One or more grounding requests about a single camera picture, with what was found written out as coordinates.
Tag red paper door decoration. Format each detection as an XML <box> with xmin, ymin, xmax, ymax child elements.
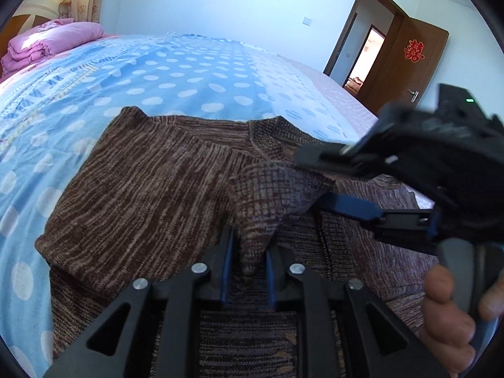
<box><xmin>404</xmin><ymin>39</ymin><xmax>426</xmax><ymax>63</ymax></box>

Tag dark wooden door frame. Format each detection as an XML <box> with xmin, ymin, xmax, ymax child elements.
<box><xmin>324</xmin><ymin>0</ymin><xmax>404</xmax><ymax>99</ymax></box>

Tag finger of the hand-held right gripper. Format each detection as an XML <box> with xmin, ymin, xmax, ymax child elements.
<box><xmin>293</xmin><ymin>140</ymin><xmax>398</xmax><ymax>178</ymax></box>
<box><xmin>314</xmin><ymin>192</ymin><xmax>439</xmax><ymax>256</ymax></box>

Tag brown wooden door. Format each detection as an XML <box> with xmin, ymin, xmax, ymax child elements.
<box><xmin>356</xmin><ymin>16</ymin><xmax>450</xmax><ymax>117</ymax></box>

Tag person's right hand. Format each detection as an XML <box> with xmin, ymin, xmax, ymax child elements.
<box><xmin>417</xmin><ymin>264</ymin><xmax>504</xmax><ymax>376</ymax></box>

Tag folded pink quilt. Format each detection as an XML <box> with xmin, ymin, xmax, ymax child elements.
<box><xmin>1</xmin><ymin>19</ymin><xmax>105</xmax><ymax>77</ymax></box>

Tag polka dot bed sheet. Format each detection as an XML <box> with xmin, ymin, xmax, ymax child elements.
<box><xmin>0</xmin><ymin>31</ymin><xmax>436</xmax><ymax>367</ymax></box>

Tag brown knit sweater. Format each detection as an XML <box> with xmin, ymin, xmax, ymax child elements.
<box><xmin>35</xmin><ymin>106</ymin><xmax>438</xmax><ymax>378</ymax></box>

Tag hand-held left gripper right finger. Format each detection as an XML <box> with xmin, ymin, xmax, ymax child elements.
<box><xmin>265</xmin><ymin>244</ymin><xmax>450</xmax><ymax>378</ymax></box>

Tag cream wooden headboard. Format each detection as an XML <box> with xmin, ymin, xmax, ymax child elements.
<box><xmin>0</xmin><ymin>0</ymin><xmax>66</xmax><ymax>61</ymax></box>

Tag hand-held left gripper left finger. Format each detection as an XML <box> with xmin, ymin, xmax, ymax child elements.
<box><xmin>45</xmin><ymin>224</ymin><xmax>237</xmax><ymax>378</ymax></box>

